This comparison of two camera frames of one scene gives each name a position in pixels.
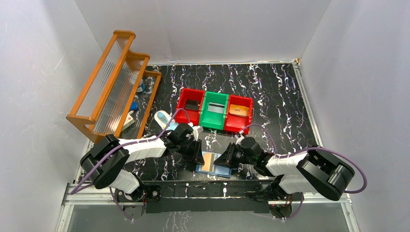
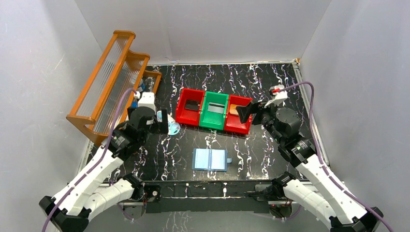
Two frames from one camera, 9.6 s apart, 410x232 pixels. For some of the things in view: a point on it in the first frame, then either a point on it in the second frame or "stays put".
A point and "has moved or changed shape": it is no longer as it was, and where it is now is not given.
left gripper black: x=195 y=148 → x=163 y=126
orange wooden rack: x=118 y=98 stays put
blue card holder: x=209 y=167 has moved or changed shape
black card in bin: x=191 y=104 stays put
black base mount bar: x=222 y=196 stays put
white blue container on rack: x=142 y=86 stays put
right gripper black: x=226 y=159 → x=244 y=111
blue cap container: x=134 y=106 stays put
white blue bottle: x=163 y=119 stays put
